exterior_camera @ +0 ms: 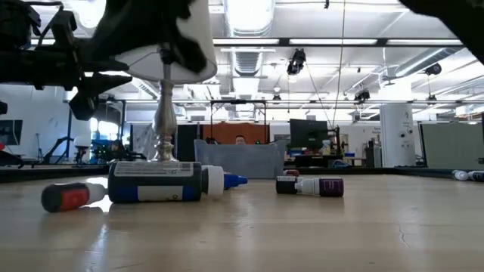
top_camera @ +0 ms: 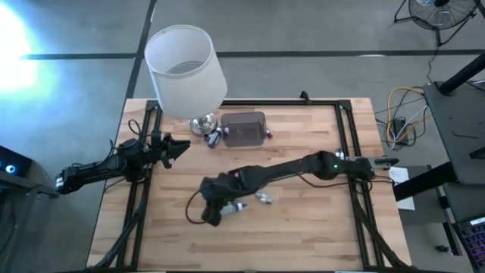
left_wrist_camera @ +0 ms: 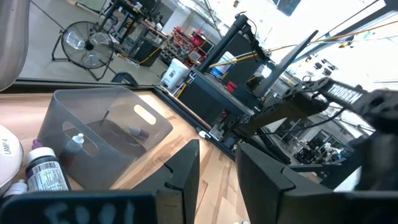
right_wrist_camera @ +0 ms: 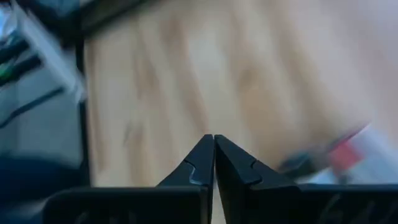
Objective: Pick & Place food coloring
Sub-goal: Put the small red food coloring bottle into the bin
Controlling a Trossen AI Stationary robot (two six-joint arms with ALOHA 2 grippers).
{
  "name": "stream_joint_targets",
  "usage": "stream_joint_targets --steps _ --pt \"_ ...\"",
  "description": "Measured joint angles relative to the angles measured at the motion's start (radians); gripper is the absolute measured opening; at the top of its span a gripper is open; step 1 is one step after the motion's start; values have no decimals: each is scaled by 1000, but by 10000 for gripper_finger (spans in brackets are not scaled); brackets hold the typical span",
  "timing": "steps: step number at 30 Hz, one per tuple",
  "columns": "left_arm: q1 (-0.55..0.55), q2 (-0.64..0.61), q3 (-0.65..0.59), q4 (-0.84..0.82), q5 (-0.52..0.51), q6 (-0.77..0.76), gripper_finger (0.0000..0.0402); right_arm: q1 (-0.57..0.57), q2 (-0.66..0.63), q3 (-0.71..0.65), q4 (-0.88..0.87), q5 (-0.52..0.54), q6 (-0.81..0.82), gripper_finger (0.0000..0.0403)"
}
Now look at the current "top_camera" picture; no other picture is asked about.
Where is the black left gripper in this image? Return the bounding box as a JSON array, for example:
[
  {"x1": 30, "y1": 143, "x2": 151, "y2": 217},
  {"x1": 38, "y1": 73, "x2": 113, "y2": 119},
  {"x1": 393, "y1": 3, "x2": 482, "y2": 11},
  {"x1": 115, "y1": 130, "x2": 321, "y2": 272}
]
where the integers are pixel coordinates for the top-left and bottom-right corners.
[{"x1": 148, "y1": 130, "x2": 192, "y2": 170}]

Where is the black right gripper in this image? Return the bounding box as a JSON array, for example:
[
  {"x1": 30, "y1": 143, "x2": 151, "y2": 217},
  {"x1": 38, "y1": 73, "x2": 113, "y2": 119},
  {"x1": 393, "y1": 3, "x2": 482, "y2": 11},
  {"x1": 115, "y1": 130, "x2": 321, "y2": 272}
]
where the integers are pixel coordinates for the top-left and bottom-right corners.
[{"x1": 199, "y1": 173, "x2": 240, "y2": 228}]

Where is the grey translucent plastic bin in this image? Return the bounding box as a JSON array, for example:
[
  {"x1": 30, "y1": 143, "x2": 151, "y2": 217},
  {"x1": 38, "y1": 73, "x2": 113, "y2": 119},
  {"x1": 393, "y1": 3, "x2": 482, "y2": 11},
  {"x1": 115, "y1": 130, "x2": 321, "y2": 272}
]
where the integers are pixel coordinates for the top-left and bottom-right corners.
[{"x1": 220, "y1": 111, "x2": 268, "y2": 149}]

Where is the black computer with blue light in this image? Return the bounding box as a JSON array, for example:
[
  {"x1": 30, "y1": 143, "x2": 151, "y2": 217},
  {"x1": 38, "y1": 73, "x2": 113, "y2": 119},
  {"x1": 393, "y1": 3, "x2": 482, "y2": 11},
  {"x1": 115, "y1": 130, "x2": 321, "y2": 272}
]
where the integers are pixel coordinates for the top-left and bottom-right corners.
[{"x1": 0, "y1": 146, "x2": 33, "y2": 179}]

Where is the white paper sheet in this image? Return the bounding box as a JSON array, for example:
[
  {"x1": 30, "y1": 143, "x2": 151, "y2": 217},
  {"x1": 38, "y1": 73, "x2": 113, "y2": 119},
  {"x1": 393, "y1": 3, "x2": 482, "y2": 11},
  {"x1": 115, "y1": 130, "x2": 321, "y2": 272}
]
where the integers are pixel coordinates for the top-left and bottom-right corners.
[
  {"x1": 388, "y1": 166, "x2": 410, "y2": 185},
  {"x1": 396, "y1": 196, "x2": 416, "y2": 212}
]

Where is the black power adapter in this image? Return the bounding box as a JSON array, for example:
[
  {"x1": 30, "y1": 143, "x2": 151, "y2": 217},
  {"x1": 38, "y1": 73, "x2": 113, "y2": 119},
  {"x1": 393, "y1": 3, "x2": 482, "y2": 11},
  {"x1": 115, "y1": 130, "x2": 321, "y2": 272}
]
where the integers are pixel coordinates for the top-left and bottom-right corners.
[{"x1": 392, "y1": 118, "x2": 408, "y2": 145}]

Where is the grey side desk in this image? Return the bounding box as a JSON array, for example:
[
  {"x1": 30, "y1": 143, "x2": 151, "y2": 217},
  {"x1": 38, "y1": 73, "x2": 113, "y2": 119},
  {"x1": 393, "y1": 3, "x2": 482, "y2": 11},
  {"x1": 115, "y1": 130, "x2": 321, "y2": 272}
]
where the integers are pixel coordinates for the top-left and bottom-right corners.
[{"x1": 422, "y1": 81, "x2": 485, "y2": 187}]

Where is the black backlit keyboard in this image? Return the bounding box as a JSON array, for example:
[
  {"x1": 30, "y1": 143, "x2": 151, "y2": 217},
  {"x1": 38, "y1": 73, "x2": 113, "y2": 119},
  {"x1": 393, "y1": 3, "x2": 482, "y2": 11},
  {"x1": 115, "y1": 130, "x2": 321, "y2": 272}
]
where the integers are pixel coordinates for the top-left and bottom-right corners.
[{"x1": 452, "y1": 215, "x2": 485, "y2": 272}]

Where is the black hex key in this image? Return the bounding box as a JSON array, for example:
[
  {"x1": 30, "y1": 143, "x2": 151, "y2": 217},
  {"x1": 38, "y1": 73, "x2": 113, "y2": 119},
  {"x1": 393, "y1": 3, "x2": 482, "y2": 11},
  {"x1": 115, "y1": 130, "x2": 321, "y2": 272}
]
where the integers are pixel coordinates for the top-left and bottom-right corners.
[{"x1": 452, "y1": 130, "x2": 480, "y2": 140}]

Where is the black floor fan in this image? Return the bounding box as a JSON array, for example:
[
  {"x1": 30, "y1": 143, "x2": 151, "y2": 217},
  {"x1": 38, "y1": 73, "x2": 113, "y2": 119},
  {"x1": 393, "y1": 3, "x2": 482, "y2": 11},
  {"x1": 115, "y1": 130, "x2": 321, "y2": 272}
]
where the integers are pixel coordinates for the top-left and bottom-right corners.
[{"x1": 393, "y1": 0, "x2": 481, "y2": 48}]

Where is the black pole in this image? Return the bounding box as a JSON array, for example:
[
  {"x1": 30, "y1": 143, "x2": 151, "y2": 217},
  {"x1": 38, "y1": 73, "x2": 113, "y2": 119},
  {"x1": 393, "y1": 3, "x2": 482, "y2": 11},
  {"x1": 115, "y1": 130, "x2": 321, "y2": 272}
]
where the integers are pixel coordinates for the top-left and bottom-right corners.
[{"x1": 439, "y1": 52, "x2": 485, "y2": 96}]

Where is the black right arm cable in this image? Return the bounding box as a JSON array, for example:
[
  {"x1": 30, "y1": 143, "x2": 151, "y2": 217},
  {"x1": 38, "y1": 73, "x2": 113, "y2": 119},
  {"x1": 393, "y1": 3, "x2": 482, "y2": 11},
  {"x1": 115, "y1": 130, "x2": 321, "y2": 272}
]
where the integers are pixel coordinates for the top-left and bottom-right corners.
[{"x1": 184, "y1": 172, "x2": 395, "y2": 225}]

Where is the yellow cable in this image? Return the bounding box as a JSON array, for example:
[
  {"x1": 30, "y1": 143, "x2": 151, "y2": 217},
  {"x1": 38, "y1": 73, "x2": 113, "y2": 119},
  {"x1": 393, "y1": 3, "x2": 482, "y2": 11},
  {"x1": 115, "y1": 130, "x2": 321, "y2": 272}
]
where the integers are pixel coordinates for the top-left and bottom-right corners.
[{"x1": 386, "y1": 86, "x2": 433, "y2": 145}]

